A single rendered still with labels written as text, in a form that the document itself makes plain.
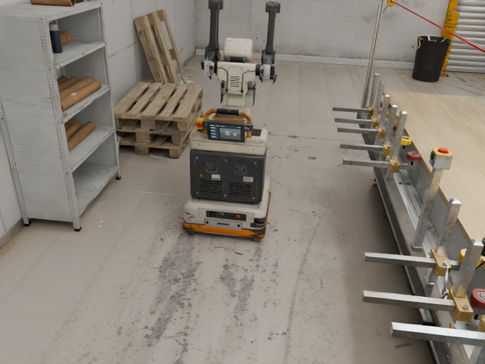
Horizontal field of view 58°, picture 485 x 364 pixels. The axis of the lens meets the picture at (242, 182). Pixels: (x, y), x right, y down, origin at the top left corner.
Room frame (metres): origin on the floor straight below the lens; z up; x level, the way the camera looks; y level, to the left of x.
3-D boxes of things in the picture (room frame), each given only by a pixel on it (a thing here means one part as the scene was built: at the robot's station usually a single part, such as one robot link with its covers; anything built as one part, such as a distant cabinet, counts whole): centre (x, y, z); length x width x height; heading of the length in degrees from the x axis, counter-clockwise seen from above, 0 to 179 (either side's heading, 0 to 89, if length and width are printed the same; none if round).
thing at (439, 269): (1.48, -0.84, 0.84); 0.14 x 0.06 x 0.05; 175
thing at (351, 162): (2.46, -0.84, 0.82); 0.43 x 0.03 x 0.04; 85
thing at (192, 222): (3.06, 0.10, 0.16); 0.67 x 0.64 x 0.25; 174
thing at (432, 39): (7.98, -3.22, 0.36); 0.59 x 0.58 x 0.73; 175
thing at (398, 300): (1.22, -0.68, 0.84); 0.43 x 0.03 x 0.04; 85
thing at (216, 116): (2.94, 0.11, 0.87); 0.23 x 0.15 x 0.11; 84
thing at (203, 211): (2.73, 0.11, 0.23); 0.41 x 0.02 x 0.08; 84
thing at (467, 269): (1.25, -0.82, 0.87); 0.04 x 0.04 x 0.48; 85
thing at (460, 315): (1.23, -0.82, 0.85); 0.14 x 0.06 x 0.05; 175
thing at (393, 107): (2.74, -0.96, 0.87); 0.04 x 0.04 x 0.48; 85
